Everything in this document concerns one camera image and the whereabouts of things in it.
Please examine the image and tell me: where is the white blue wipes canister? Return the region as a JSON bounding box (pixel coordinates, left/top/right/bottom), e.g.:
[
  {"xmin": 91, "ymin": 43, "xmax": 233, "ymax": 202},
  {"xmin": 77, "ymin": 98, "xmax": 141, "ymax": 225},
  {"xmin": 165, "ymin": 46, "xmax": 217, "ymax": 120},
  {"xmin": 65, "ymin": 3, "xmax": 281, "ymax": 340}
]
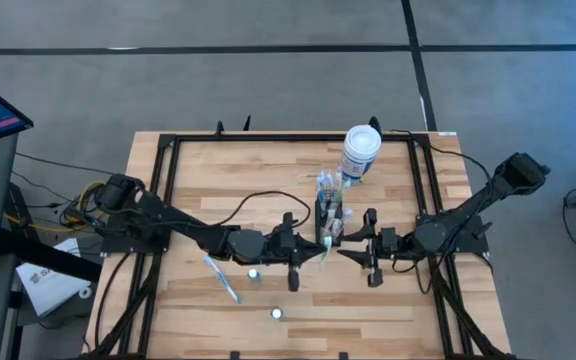
[{"xmin": 337, "ymin": 123, "xmax": 383, "ymax": 185}]

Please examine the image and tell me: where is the black wire caddy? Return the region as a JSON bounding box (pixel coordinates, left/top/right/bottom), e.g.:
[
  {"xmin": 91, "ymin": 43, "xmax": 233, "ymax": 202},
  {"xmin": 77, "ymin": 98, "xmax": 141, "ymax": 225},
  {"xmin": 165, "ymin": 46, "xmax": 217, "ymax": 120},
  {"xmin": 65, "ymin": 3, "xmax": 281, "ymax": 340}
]
[{"xmin": 314, "ymin": 188, "xmax": 345, "ymax": 247}]

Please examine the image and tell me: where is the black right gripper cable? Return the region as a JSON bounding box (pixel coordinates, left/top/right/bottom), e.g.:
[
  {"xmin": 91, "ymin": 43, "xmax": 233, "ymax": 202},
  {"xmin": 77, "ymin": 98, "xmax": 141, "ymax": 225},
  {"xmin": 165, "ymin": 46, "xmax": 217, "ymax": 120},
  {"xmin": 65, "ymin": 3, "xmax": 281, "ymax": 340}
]
[{"xmin": 390, "ymin": 257, "xmax": 435, "ymax": 296}]

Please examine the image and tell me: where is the white printed booklet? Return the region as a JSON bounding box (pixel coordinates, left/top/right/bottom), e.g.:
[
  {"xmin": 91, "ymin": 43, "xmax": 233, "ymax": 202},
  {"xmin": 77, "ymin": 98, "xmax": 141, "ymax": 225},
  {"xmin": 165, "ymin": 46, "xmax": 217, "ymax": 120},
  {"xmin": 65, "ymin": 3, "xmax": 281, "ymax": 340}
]
[{"xmin": 16, "ymin": 237, "xmax": 93, "ymax": 318}]

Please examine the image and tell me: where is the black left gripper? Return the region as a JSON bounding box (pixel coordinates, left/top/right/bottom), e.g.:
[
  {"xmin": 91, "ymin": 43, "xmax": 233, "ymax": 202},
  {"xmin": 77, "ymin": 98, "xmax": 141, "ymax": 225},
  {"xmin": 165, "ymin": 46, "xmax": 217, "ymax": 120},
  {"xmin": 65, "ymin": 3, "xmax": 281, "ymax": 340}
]
[{"xmin": 267, "ymin": 212, "xmax": 328, "ymax": 293}]

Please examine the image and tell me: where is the black desk foot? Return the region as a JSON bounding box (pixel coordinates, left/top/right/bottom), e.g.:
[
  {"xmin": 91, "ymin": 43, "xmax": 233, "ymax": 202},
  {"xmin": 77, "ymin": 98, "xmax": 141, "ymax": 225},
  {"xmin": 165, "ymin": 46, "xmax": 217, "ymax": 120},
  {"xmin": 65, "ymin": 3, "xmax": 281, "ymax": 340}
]
[{"xmin": 0, "ymin": 182, "xmax": 103, "ymax": 284}]

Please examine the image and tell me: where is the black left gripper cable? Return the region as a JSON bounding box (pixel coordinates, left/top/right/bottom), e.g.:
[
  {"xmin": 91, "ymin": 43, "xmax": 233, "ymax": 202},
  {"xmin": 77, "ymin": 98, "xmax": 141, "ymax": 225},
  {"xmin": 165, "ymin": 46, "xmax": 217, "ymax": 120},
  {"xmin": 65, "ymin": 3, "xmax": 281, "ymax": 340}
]
[{"xmin": 211, "ymin": 190, "xmax": 313, "ymax": 229}]

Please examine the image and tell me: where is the thin black floor cable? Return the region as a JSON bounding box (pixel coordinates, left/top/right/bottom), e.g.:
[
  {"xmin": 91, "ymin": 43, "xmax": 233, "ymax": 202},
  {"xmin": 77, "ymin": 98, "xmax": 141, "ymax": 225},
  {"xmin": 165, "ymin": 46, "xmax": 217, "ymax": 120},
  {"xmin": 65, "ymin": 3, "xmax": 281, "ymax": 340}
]
[{"xmin": 15, "ymin": 149, "xmax": 125, "ymax": 176}]

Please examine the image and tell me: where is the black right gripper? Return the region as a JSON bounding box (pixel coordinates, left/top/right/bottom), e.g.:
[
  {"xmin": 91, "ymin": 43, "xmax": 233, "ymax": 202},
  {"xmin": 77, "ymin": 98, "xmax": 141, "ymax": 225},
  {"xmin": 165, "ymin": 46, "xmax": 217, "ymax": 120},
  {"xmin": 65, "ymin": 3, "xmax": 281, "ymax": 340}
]
[{"xmin": 336, "ymin": 208, "xmax": 400, "ymax": 288}]

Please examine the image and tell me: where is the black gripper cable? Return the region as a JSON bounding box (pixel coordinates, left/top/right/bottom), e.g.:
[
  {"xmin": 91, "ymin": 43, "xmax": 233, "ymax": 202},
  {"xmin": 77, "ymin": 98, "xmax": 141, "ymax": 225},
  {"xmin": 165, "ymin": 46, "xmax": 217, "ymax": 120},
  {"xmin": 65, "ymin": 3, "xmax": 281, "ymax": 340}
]
[
  {"xmin": 211, "ymin": 190, "xmax": 313, "ymax": 229},
  {"xmin": 390, "ymin": 257, "xmax": 435, "ymax": 296}
]

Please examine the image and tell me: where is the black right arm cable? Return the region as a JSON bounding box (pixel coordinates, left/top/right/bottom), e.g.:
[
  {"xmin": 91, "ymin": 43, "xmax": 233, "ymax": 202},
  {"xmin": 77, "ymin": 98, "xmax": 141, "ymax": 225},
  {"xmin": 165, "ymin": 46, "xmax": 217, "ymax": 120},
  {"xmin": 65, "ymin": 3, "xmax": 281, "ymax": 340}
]
[{"xmin": 389, "ymin": 128, "xmax": 494, "ymax": 194}]

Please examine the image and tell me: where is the yellow cable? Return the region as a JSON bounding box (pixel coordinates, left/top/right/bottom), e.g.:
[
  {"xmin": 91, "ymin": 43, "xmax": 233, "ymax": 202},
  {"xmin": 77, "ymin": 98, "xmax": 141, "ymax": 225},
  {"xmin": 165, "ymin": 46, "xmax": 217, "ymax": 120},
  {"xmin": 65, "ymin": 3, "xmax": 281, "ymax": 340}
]
[{"xmin": 3, "ymin": 179, "xmax": 109, "ymax": 235}]

